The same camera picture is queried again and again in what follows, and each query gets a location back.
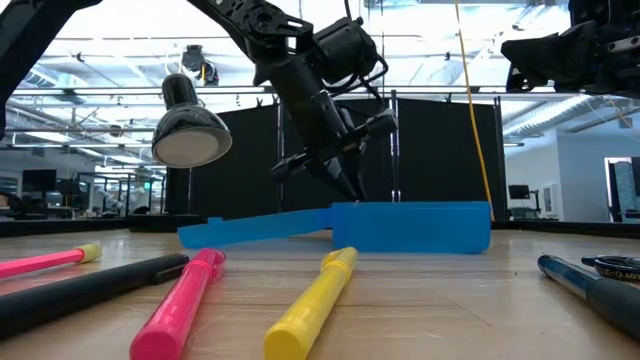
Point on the black partition screen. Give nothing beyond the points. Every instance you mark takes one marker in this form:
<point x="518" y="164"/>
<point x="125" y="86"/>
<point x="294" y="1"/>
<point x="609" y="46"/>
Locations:
<point x="440" y="155"/>

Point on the blue plastic supply box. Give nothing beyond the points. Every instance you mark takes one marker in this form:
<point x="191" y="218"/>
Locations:
<point x="410" y="227"/>

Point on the black marker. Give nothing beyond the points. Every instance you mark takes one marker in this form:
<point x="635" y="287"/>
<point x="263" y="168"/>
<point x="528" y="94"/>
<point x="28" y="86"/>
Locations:
<point x="75" y="295"/>

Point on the pink pen with yellow cap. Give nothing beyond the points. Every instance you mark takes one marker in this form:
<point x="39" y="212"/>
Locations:
<point x="45" y="261"/>

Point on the blue black ballpoint pen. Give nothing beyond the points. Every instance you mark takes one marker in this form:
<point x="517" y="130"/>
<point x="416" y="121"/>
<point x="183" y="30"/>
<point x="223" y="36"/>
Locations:
<point x="600" y="295"/>

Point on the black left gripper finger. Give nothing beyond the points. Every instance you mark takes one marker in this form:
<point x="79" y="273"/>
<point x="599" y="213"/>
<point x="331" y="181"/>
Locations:
<point x="359" y="175"/>
<point x="335" y="175"/>

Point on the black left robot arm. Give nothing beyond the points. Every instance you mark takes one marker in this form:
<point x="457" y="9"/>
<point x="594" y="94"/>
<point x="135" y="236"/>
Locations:
<point x="280" y="45"/>

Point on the yellow highlighter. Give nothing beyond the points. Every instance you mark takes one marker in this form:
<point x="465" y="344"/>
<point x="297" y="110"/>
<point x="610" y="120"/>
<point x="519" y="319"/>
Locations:
<point x="310" y="310"/>

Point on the pink highlighter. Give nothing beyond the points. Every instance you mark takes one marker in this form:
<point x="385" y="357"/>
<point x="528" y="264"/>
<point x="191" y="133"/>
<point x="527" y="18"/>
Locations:
<point x="175" y="310"/>

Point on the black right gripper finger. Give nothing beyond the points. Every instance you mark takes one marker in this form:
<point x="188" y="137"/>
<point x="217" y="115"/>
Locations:
<point x="555" y="57"/>

